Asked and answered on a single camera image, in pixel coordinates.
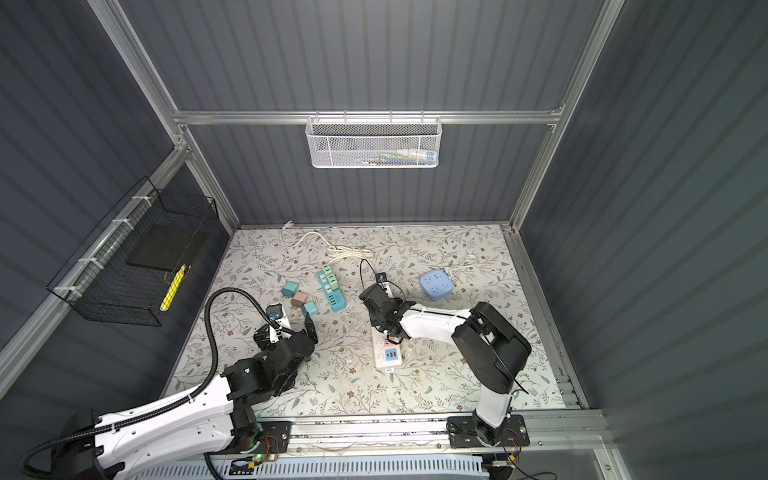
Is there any black wire mesh basket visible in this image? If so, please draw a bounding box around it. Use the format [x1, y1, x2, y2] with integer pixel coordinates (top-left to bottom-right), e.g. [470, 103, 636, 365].
[47, 181, 219, 327]

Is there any long white power strip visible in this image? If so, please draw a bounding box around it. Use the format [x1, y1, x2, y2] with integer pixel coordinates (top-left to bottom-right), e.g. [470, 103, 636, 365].
[372, 331, 403, 373]

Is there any teal blue power strip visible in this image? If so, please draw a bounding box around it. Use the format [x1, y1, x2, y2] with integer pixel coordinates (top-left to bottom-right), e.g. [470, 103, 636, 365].
[317, 271, 347, 313]

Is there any white vent grille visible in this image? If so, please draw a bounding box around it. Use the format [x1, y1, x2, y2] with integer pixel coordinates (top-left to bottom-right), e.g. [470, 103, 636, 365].
[134, 455, 490, 480]

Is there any black foam pad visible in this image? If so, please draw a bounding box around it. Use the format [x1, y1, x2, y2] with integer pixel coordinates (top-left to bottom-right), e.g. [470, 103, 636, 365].
[126, 225, 207, 272]

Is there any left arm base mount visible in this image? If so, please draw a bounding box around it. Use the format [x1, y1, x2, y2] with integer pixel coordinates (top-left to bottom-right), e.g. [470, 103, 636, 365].
[212, 421, 293, 455]

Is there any round light blue socket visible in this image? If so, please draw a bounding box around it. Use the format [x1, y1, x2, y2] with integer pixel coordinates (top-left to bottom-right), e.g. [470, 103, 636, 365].
[419, 270, 455, 301]

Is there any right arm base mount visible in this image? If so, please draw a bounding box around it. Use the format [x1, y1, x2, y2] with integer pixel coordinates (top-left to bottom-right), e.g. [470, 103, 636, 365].
[446, 414, 530, 449]

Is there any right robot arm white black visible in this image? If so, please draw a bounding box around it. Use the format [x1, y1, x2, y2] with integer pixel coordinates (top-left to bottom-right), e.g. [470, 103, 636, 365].
[359, 283, 532, 446]

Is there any floral table mat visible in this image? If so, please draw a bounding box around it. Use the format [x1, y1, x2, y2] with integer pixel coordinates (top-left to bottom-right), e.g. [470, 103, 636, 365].
[164, 224, 568, 419]

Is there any teal charger cube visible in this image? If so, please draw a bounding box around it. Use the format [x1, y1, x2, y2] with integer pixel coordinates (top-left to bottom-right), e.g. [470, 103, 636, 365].
[301, 301, 318, 316]
[281, 281, 299, 298]

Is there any black corrugated cable hose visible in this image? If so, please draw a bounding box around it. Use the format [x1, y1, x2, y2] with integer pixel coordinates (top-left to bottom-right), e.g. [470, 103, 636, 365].
[21, 287, 283, 480]

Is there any aluminium rail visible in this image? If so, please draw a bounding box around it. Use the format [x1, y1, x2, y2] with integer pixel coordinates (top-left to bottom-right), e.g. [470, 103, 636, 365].
[119, 410, 607, 457]

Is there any white wire mesh basket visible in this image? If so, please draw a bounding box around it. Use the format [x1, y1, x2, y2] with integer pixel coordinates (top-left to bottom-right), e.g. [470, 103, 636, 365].
[305, 118, 443, 169]

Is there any coiled white power cable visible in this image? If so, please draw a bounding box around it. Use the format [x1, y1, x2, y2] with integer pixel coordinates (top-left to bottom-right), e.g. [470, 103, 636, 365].
[279, 220, 382, 281]

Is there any pink charger cube left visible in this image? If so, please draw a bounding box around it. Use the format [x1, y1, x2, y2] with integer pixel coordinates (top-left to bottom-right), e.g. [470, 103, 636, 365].
[291, 291, 309, 308]

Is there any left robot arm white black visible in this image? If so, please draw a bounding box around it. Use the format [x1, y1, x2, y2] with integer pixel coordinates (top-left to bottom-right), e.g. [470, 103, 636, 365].
[51, 315, 318, 479]

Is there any yellow ruler strip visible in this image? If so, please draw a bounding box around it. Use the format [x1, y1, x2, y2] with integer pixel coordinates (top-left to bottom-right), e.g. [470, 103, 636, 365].
[160, 265, 188, 312]

